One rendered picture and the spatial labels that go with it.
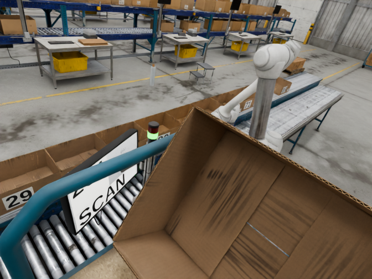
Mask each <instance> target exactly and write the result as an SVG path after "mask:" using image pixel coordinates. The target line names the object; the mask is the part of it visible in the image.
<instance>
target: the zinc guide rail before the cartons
mask: <svg viewBox="0 0 372 279"><path fill-rule="evenodd" d="M322 79H323V78H319V79H317V80H314V81H312V82H309V83H307V84H305V85H302V86H300V87H298V88H296V89H293V90H291V91H289V92H286V93H284V94H282V95H280V96H277V97H274V98H273V99H272V102H273V101H275V100H277V99H279V98H281V97H284V96H286V95H288V94H290V93H292V92H295V91H297V90H299V89H301V88H303V87H306V86H308V85H310V84H312V83H314V82H317V81H319V80H322ZM252 110H253V107H252V108H249V109H247V110H245V111H243V112H240V113H239V115H238V117H239V116H241V115H244V114H246V113H248V112H250V111H252ZM21 208H22V207H20V208H18V209H16V210H13V211H11V212H8V213H6V214H4V215H1V216H0V224H1V223H3V222H6V221H8V220H11V219H13V218H14V217H15V216H16V215H17V214H18V213H19V211H20V210H21Z"/></svg>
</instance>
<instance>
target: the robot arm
mask: <svg viewBox="0 0 372 279"><path fill-rule="evenodd" d="M300 50H301V46H300V45H299V44H298V43H297V42H296V41H295V40H290V41H288V42H286V43H285V44H267V45H264V46H262V47H260V48H259V49H258V50H257V51H256V52H255V54H254V57H253V63H254V66H255V69H256V75H257V77H258V78H257V79H256V80H255V81H254V82H253V83H252V84H251V85H250V86H248V87H247V88H246V89H245V90H243V91H242V92H241V93H239V94H238V95H237V96H235V97H234V98H233V99H232V100H231V101H229V102H228V103H227V104H226V105H225V106H220V107H219V108H217V109H216V110H215V111H214V112H212V113H211V114H212V115H214V116H216V117H218V118H219V119H221V120H223V121H225V122H227V123H228V124H230V125H232V126H234V123H235V120H236V119H237V117H238V115H239V111H240V103H241V102H243V101H244V100H245V99H247V98H248V97H249V96H251V95H252V94H253V93H255V92H256V94H255V101H254V107H253V111H252V118H251V124H250V130H249V134H248V135H249V136H251V137H253V138H254V139H256V140H258V141H260V142H262V143H263V144H265V145H267V146H269V147H270V148H272V149H274V150H275V151H277V152H279V153H280V151H281V149H282V146H283V138H282V136H281V135H280V134H279V133H277V132H275V131H267V132H266V129H267V123H268V118H269V114H270V109H271V104H272V98H273V93H274V89H275V84H276V79H277V78H278V77H279V75H280V73H281V72H283V71H284V70H285V69H286V68H287V67H288V66H289V65H290V64H291V63H292V62H293V61H294V60H295V59H296V57H297V56H298V54H299V52H300Z"/></svg>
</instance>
